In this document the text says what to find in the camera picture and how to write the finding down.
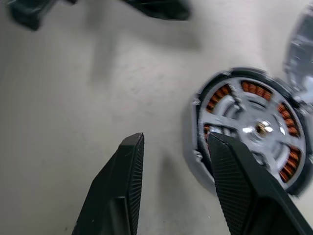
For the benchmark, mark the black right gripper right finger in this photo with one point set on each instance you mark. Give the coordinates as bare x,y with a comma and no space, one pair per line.
244,191

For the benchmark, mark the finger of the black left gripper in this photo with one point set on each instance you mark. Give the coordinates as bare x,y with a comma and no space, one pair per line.
27,12
166,8

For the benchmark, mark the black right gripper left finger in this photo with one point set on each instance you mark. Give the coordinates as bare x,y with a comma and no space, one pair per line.
117,186

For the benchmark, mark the silver spoked rotor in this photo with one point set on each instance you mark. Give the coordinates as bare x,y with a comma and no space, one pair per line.
254,110

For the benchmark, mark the grey round motor lid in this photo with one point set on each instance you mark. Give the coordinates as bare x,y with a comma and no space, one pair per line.
300,44

